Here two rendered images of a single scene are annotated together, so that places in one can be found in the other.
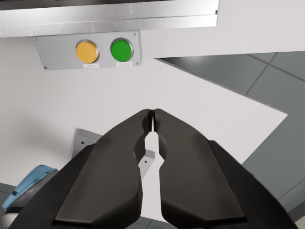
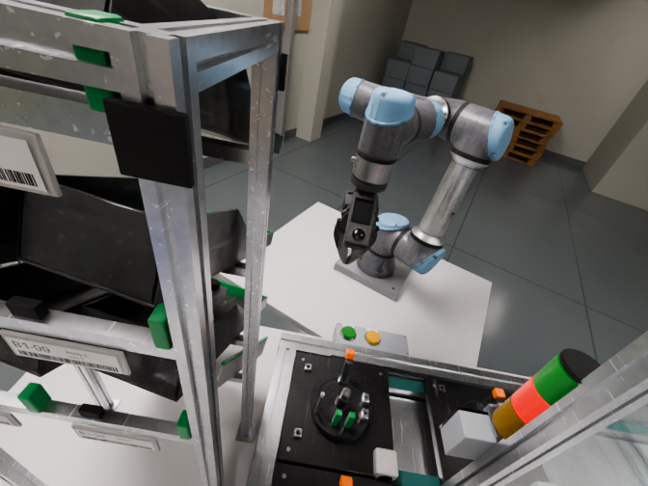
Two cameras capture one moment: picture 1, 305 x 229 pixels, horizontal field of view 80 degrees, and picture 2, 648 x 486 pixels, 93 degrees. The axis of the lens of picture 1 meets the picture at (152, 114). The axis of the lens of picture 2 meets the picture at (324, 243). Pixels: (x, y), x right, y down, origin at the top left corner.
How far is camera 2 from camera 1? 0.58 m
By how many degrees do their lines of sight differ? 21
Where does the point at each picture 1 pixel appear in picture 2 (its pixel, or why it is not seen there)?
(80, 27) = (374, 353)
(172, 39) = not seen: hidden behind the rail
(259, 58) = not seen: hidden behind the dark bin
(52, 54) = (397, 342)
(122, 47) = (348, 333)
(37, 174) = (421, 266)
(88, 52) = (371, 336)
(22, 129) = (445, 311)
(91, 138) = (386, 289)
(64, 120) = (406, 310)
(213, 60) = not seen: hidden behind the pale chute
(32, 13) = (404, 367)
